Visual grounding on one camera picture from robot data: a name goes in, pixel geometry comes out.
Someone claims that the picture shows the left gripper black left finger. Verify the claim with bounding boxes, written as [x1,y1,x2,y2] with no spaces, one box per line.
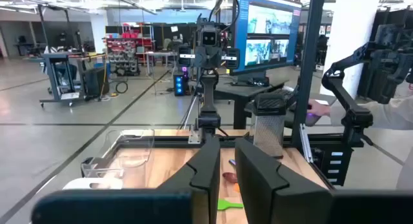
[31,136,221,224]

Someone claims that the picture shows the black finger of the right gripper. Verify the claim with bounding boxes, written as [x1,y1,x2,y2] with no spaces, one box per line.
[225,48,241,70]
[177,45,192,68]

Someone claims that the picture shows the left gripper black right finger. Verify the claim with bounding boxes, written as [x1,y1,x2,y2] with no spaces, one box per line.
[234,137,413,224]

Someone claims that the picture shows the silver spoon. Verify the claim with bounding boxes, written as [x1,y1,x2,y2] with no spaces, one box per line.
[222,171,239,185]

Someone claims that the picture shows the green silicone spatula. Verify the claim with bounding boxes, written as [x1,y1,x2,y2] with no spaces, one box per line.
[217,198,245,212]

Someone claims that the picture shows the computer tower blue lights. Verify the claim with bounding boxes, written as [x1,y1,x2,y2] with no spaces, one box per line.
[173,72,190,97]

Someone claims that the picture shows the white distant table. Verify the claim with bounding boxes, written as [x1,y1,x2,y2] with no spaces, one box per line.
[145,50,177,77]

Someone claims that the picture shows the black desk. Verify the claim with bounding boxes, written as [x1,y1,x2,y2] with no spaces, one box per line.
[214,77,292,130]

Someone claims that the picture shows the large computer monitor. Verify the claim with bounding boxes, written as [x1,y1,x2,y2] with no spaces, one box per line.
[233,0,303,77]

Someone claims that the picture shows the red parts shelving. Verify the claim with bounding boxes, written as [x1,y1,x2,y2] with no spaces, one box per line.
[105,29,154,77]

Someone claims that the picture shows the black keyboard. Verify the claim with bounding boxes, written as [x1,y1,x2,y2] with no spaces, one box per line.
[270,88,296,101]

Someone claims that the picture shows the metal mesh grater black top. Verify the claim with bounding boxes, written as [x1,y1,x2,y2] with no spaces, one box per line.
[252,92,287,159]

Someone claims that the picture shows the silver metal strip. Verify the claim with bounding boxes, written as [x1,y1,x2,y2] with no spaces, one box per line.
[299,123,314,164]

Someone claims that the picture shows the black electronics box white labels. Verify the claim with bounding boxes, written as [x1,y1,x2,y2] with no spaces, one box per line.
[317,146,354,187]

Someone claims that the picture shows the black floor box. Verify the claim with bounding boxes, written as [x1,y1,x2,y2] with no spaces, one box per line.
[81,66,110,99]

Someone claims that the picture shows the clear plastic bin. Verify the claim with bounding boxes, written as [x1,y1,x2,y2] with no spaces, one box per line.
[80,128,156,179]

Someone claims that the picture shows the white plastic bin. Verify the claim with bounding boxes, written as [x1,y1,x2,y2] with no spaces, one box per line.
[62,177,124,190]

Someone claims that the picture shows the grey wheeled cart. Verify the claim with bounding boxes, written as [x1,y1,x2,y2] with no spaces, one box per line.
[39,52,86,108]

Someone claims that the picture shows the person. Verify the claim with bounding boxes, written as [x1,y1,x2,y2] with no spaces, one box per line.
[307,96,413,190]

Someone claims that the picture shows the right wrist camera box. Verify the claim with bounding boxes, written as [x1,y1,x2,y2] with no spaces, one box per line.
[199,25,218,47]

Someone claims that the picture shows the silver metal bracket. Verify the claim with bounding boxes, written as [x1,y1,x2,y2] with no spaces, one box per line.
[187,125,203,145]

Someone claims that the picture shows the black right camera cable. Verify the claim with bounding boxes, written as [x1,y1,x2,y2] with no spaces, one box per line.
[208,0,241,34]

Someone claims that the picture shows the black aluminium table frame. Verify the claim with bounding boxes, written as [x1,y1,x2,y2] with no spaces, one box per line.
[80,133,323,186]

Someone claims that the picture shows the black coiled hose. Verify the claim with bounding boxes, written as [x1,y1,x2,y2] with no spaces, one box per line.
[115,79,129,95]

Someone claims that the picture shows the black vertical frame post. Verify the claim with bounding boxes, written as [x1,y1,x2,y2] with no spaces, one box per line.
[291,0,327,148]

